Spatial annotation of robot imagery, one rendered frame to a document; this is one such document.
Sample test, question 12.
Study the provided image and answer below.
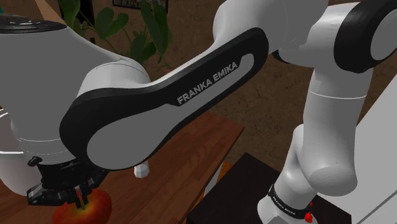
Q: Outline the red apple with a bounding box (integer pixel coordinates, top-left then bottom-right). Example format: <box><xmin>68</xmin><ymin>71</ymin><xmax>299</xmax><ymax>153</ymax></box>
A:
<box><xmin>50</xmin><ymin>187</ymin><xmax>113</xmax><ymax>224</ymax></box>

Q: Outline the small white cup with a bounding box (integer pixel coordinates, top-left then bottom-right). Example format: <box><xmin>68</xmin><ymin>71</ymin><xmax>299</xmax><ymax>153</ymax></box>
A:
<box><xmin>133</xmin><ymin>162</ymin><xmax>151</xmax><ymax>179</ymax></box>

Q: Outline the brown wooden table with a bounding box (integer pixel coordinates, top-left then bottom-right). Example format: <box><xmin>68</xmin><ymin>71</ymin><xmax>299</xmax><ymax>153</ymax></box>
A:
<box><xmin>0</xmin><ymin>111</ymin><xmax>245</xmax><ymax>224</ymax></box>

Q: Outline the green leafy house plant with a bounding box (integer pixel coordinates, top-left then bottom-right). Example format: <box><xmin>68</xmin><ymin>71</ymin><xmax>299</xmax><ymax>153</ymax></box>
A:
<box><xmin>58</xmin><ymin>0</ymin><xmax>173</xmax><ymax>71</ymax></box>

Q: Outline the white cabinet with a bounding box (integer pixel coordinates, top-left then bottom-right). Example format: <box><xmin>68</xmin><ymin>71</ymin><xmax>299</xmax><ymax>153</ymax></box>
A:
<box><xmin>322</xmin><ymin>74</ymin><xmax>397</xmax><ymax>224</ymax></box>

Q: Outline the dark framed wall picture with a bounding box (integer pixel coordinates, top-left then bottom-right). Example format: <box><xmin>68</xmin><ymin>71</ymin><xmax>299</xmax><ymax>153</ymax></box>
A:
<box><xmin>112</xmin><ymin>0</ymin><xmax>169</xmax><ymax>13</ymax></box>

